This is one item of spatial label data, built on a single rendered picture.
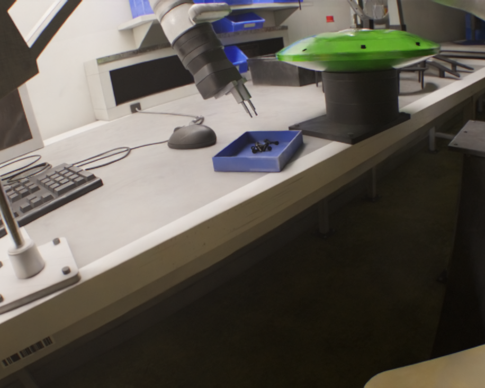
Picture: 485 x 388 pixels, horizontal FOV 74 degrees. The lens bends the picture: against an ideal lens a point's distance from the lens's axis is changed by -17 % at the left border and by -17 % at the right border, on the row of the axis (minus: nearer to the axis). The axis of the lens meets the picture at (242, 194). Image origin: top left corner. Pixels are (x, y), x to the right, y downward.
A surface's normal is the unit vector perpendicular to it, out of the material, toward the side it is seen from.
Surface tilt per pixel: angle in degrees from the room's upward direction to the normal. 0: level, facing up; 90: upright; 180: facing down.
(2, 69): 90
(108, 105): 90
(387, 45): 25
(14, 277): 0
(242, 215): 90
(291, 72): 93
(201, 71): 72
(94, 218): 0
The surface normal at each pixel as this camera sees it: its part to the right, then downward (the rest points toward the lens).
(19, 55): 0.85, 0.10
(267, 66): -0.74, 0.42
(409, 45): 0.00, -0.68
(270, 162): -0.39, 0.43
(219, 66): 0.62, -0.35
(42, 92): 0.65, 0.22
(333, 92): -0.88, 0.30
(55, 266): -0.14, -0.90
